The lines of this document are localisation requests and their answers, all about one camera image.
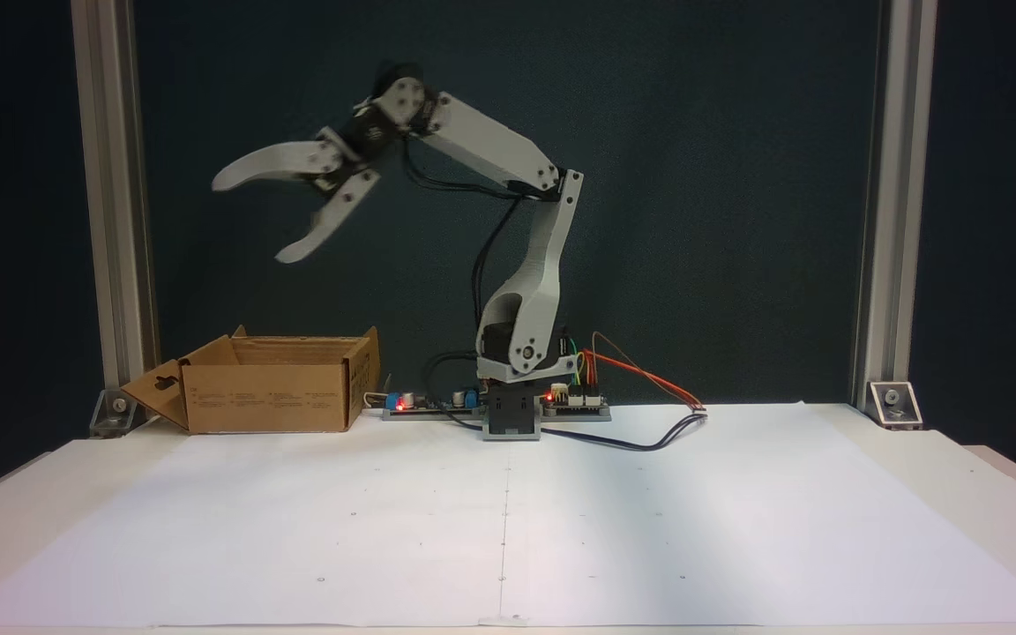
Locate large white paper sheet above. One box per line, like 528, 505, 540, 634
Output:
0, 401, 1016, 629

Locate black cable with white connector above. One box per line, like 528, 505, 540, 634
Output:
437, 407, 710, 452

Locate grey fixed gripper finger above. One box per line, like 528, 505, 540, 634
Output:
212, 128, 360, 193

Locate aluminium frame post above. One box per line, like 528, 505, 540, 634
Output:
71, 0, 161, 415
852, 0, 938, 415

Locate open cardboard box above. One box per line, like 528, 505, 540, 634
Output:
120, 325, 383, 435

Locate orange and red wires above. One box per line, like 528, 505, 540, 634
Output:
579, 332, 708, 414

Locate coloured jumper wires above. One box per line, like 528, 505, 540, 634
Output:
570, 348, 602, 394

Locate black motor cable bundle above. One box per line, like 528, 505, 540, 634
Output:
402, 137, 531, 415

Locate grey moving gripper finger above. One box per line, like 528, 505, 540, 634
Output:
276, 168, 382, 265

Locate metal corner bracket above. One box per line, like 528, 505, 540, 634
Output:
89, 388, 140, 438
867, 381, 923, 431

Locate motor driver circuit board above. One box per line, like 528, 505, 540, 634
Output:
543, 385, 609, 417

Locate blue power circuit board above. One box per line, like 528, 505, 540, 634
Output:
385, 384, 484, 417

